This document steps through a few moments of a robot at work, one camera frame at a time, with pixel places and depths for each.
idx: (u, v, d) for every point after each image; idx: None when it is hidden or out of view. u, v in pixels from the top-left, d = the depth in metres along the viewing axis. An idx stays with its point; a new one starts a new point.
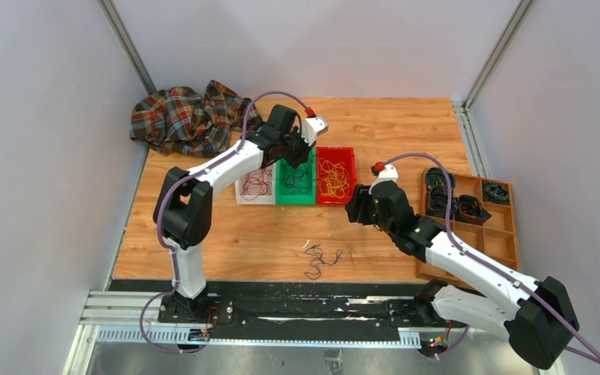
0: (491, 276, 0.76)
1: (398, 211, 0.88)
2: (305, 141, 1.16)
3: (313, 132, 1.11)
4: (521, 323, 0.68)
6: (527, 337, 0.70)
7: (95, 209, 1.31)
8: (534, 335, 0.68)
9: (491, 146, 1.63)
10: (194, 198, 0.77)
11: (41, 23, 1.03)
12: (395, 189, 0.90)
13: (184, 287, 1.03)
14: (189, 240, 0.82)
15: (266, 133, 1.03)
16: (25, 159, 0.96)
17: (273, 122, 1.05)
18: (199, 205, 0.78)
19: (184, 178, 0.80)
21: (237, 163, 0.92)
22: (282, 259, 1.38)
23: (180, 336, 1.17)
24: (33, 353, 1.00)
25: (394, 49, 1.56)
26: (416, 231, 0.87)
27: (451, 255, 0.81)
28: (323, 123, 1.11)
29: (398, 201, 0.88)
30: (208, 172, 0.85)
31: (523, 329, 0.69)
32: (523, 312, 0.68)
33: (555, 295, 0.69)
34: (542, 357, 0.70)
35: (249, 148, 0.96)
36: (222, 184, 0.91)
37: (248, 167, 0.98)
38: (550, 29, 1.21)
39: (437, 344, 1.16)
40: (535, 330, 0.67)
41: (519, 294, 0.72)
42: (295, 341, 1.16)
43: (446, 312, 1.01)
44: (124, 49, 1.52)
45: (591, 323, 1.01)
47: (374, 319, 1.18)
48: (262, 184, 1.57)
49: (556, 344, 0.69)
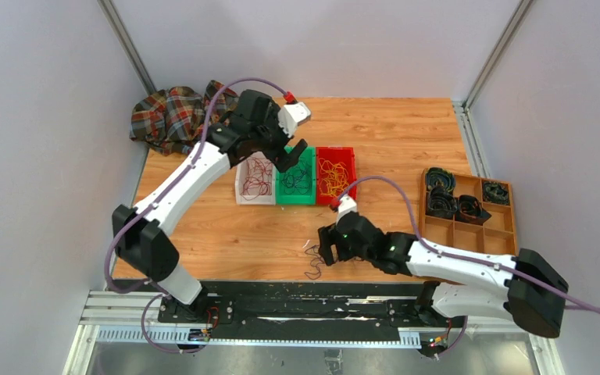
0: (472, 268, 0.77)
1: (368, 237, 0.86)
2: (284, 133, 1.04)
3: (293, 121, 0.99)
4: (516, 303, 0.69)
6: (526, 314, 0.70)
7: (95, 208, 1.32)
8: (532, 311, 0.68)
9: (491, 146, 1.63)
10: (144, 241, 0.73)
11: (41, 23, 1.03)
12: (358, 218, 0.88)
13: (180, 297, 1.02)
14: (153, 276, 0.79)
15: (234, 124, 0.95)
16: (26, 159, 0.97)
17: (241, 110, 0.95)
18: (152, 248, 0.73)
19: (130, 220, 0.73)
21: (194, 179, 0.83)
22: (281, 259, 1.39)
23: (180, 336, 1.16)
24: (33, 353, 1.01)
25: (394, 49, 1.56)
26: (393, 248, 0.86)
27: (430, 261, 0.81)
28: (305, 113, 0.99)
29: (364, 227, 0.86)
30: (157, 205, 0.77)
31: (519, 308, 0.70)
32: (513, 292, 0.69)
33: (533, 264, 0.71)
34: (549, 328, 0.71)
35: (207, 156, 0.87)
36: (184, 207, 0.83)
37: (215, 174, 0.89)
38: (551, 29, 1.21)
39: (437, 344, 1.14)
40: (530, 306, 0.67)
41: (502, 276, 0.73)
42: (295, 341, 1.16)
43: (449, 311, 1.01)
44: (124, 49, 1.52)
45: (591, 323, 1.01)
47: (374, 319, 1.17)
48: (262, 184, 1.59)
49: (555, 312, 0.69)
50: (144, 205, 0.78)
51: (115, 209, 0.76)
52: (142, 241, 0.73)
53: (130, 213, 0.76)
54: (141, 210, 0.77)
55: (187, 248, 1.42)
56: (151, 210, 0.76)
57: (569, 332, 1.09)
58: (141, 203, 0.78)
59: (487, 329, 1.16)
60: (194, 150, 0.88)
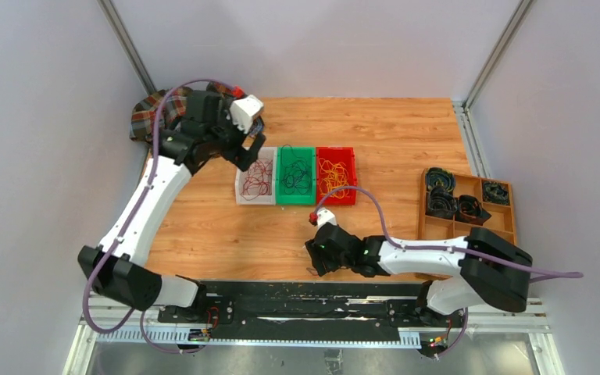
0: (430, 255, 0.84)
1: (343, 243, 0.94)
2: (239, 129, 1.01)
3: (246, 116, 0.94)
4: (471, 280, 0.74)
6: (486, 291, 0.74)
7: (95, 208, 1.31)
8: (490, 286, 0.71)
9: (491, 146, 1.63)
10: (119, 278, 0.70)
11: (40, 23, 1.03)
12: (332, 227, 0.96)
13: (180, 302, 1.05)
14: (140, 306, 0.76)
15: (185, 129, 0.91)
16: (26, 158, 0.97)
17: (192, 113, 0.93)
18: (130, 283, 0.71)
19: (100, 261, 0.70)
21: (157, 199, 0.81)
22: (281, 259, 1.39)
23: (180, 336, 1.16)
24: (33, 353, 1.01)
25: (394, 49, 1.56)
26: (366, 252, 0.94)
27: (397, 257, 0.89)
28: (257, 105, 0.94)
29: (337, 236, 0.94)
30: (122, 239, 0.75)
31: (479, 285, 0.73)
32: (465, 269, 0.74)
33: (482, 240, 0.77)
34: (515, 303, 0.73)
35: (163, 172, 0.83)
36: (153, 229, 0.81)
37: (176, 187, 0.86)
38: (550, 29, 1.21)
39: (437, 344, 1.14)
40: (484, 281, 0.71)
41: (455, 257, 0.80)
42: (295, 341, 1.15)
43: (444, 307, 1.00)
44: (124, 49, 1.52)
45: (591, 323, 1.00)
47: (373, 319, 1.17)
48: (262, 183, 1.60)
49: (516, 285, 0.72)
50: (108, 240, 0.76)
51: (79, 254, 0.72)
52: (118, 279, 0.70)
53: (97, 254, 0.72)
54: (108, 247, 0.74)
55: (187, 248, 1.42)
56: (118, 245, 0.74)
57: (569, 332, 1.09)
58: (105, 239, 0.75)
59: (487, 329, 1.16)
60: (149, 167, 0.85)
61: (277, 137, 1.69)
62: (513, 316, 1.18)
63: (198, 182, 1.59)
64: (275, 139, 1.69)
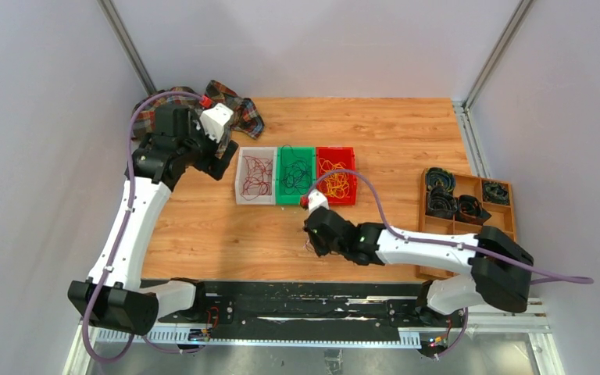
0: (437, 251, 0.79)
1: (337, 228, 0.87)
2: (211, 138, 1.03)
3: (219, 126, 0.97)
4: (481, 280, 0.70)
6: (492, 291, 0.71)
7: (94, 208, 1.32)
8: (498, 287, 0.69)
9: (491, 146, 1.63)
10: (116, 307, 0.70)
11: (40, 23, 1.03)
12: (326, 211, 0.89)
13: (182, 305, 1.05)
14: (140, 331, 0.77)
15: (158, 145, 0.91)
16: (25, 158, 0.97)
17: (162, 128, 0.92)
18: (128, 310, 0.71)
19: (93, 294, 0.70)
21: (141, 222, 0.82)
22: (281, 259, 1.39)
23: (180, 336, 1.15)
24: (33, 353, 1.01)
25: (394, 49, 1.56)
26: (363, 240, 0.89)
27: (398, 248, 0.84)
28: (226, 114, 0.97)
29: (333, 221, 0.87)
30: (112, 269, 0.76)
31: (487, 286, 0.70)
32: (476, 269, 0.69)
33: (494, 240, 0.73)
34: (516, 303, 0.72)
35: (141, 193, 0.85)
36: (141, 251, 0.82)
37: (158, 206, 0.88)
38: (550, 29, 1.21)
39: (437, 344, 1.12)
40: (495, 283, 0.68)
41: (465, 255, 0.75)
42: (296, 341, 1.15)
43: (444, 306, 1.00)
44: (124, 49, 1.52)
45: (591, 323, 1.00)
47: (373, 319, 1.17)
48: (262, 184, 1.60)
49: (520, 286, 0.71)
50: (98, 271, 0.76)
51: (69, 291, 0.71)
52: (114, 308, 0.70)
53: (88, 287, 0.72)
54: (98, 279, 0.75)
55: (187, 248, 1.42)
56: (108, 275, 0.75)
57: (569, 332, 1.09)
58: (94, 272, 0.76)
59: (487, 329, 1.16)
60: (127, 191, 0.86)
61: (277, 137, 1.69)
62: (514, 316, 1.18)
63: (198, 182, 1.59)
64: (275, 139, 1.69)
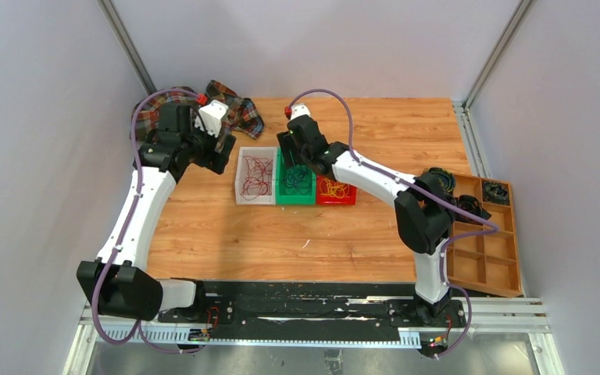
0: (380, 178, 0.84)
1: (309, 137, 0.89)
2: (210, 133, 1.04)
3: (216, 120, 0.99)
4: (399, 210, 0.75)
6: (405, 224, 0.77)
7: (94, 209, 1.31)
8: (409, 219, 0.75)
9: (491, 146, 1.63)
10: (124, 285, 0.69)
11: (40, 23, 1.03)
12: (305, 117, 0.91)
13: (184, 301, 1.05)
14: (145, 314, 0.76)
15: (162, 140, 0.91)
16: (26, 159, 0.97)
17: (166, 125, 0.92)
18: (136, 289, 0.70)
19: (103, 272, 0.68)
21: (149, 205, 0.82)
22: (281, 259, 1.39)
23: (180, 336, 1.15)
24: (33, 354, 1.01)
25: (394, 49, 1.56)
26: (326, 153, 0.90)
27: (350, 167, 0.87)
28: (223, 108, 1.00)
29: (308, 126, 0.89)
30: (122, 248, 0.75)
31: (401, 216, 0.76)
32: (400, 199, 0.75)
33: (427, 183, 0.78)
34: (421, 243, 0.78)
35: (150, 180, 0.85)
36: (148, 235, 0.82)
37: (164, 194, 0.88)
38: (550, 29, 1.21)
39: (437, 344, 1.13)
40: (410, 215, 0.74)
41: (398, 187, 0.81)
42: (295, 341, 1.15)
43: (427, 289, 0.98)
44: (124, 50, 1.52)
45: (591, 322, 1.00)
47: (374, 319, 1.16)
48: (262, 184, 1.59)
49: (432, 231, 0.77)
50: (106, 252, 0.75)
51: (77, 272, 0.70)
52: (123, 287, 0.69)
53: (97, 267, 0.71)
54: (106, 259, 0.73)
55: (187, 249, 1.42)
56: (117, 254, 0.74)
57: (567, 331, 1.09)
58: (103, 252, 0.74)
59: (487, 329, 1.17)
60: (134, 179, 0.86)
61: (277, 137, 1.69)
62: (514, 316, 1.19)
63: (198, 182, 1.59)
64: (274, 139, 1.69)
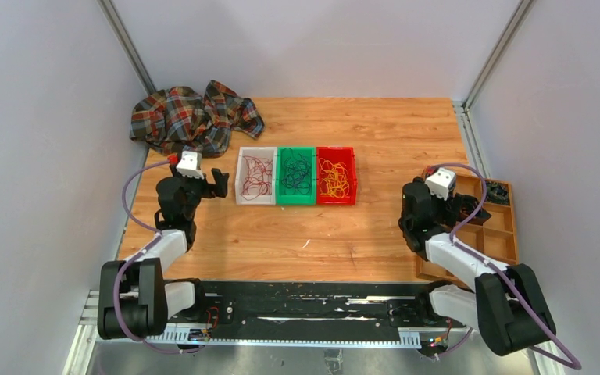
0: (468, 259, 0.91)
1: (419, 210, 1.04)
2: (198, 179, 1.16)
3: (195, 170, 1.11)
4: (479, 291, 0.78)
6: (484, 311, 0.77)
7: (94, 209, 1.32)
8: (487, 304, 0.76)
9: (491, 146, 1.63)
10: (144, 274, 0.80)
11: (40, 23, 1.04)
12: (425, 193, 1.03)
13: (184, 302, 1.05)
14: (155, 323, 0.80)
15: (170, 216, 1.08)
16: (23, 158, 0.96)
17: (166, 207, 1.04)
18: (153, 281, 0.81)
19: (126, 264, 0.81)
21: (167, 244, 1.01)
22: (282, 259, 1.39)
23: (180, 336, 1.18)
24: (32, 354, 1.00)
25: (394, 48, 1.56)
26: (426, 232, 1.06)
27: (443, 244, 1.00)
28: (193, 158, 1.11)
29: (422, 203, 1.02)
30: (145, 252, 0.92)
31: (481, 298, 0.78)
32: (480, 279, 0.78)
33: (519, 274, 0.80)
34: (498, 334, 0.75)
35: (167, 232, 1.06)
36: (165, 262, 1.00)
37: (177, 247, 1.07)
38: (549, 29, 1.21)
39: (437, 344, 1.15)
40: (487, 296, 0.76)
41: (484, 269, 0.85)
42: (295, 341, 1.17)
43: (440, 305, 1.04)
44: (124, 49, 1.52)
45: (592, 323, 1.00)
47: (373, 319, 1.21)
48: (262, 184, 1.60)
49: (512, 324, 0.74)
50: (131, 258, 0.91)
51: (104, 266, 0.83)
52: (142, 276, 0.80)
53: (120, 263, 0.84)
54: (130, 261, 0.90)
55: None
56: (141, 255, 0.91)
57: (570, 331, 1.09)
58: None
59: None
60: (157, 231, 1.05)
61: (276, 137, 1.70)
62: None
63: None
64: (274, 139, 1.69)
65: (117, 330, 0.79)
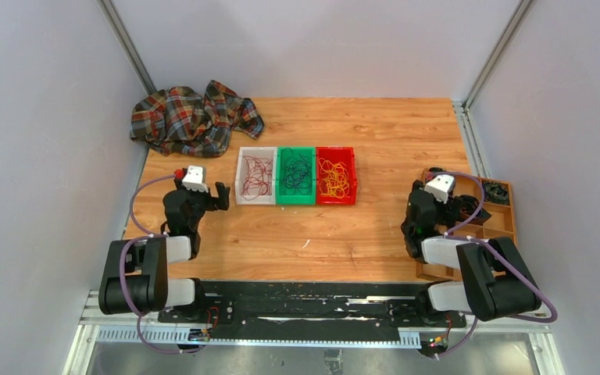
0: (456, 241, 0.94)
1: (420, 218, 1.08)
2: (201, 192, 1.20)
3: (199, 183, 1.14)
4: (460, 257, 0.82)
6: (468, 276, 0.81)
7: (95, 209, 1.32)
8: (467, 267, 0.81)
9: (491, 146, 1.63)
10: (150, 249, 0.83)
11: (40, 23, 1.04)
12: (428, 202, 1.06)
13: (182, 299, 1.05)
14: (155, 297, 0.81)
15: (175, 226, 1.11)
16: (23, 158, 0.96)
17: (171, 218, 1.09)
18: (158, 256, 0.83)
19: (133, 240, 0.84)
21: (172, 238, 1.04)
22: (282, 259, 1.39)
23: (180, 336, 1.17)
24: (32, 354, 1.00)
25: (394, 48, 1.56)
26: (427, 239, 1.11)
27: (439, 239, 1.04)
28: (198, 172, 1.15)
29: (426, 212, 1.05)
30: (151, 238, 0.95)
31: (462, 265, 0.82)
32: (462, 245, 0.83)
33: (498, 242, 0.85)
34: (480, 297, 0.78)
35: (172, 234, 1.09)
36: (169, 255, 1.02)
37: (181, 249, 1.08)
38: (549, 30, 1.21)
39: (437, 344, 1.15)
40: (466, 259, 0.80)
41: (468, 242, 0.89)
42: (295, 341, 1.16)
43: (440, 298, 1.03)
44: (124, 49, 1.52)
45: (592, 323, 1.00)
47: (373, 319, 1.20)
48: (262, 184, 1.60)
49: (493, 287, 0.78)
50: None
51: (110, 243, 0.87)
52: (148, 251, 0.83)
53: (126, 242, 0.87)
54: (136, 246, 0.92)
55: None
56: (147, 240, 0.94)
57: (569, 330, 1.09)
58: None
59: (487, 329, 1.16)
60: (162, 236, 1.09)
61: (276, 137, 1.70)
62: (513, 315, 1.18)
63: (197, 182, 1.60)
64: (274, 139, 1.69)
65: (118, 302, 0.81)
